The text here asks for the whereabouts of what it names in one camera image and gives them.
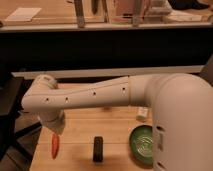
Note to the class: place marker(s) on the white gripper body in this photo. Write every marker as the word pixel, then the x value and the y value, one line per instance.
pixel 54 121

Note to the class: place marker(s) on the red chili pepper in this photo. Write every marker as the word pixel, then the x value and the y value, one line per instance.
pixel 55 145

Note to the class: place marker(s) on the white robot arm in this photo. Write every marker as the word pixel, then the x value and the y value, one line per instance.
pixel 182 106

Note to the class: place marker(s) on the black chair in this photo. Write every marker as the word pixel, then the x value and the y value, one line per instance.
pixel 12 90

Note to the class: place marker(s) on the black rectangular remote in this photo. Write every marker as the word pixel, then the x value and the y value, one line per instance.
pixel 98 149

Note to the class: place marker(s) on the white plastic bottle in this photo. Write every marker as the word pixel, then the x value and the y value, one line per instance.
pixel 142 114

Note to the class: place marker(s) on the green plate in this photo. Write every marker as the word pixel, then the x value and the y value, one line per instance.
pixel 141 144

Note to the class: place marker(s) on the wooden table leg left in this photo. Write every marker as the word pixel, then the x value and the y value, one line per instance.
pixel 79 13

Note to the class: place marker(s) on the wooden table leg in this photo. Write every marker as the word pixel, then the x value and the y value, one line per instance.
pixel 136 13
pixel 79 13

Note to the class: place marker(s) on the white paper sheet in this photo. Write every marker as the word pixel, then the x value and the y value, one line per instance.
pixel 22 14

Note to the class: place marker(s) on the wooden table leg right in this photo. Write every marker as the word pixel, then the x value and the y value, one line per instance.
pixel 136 13

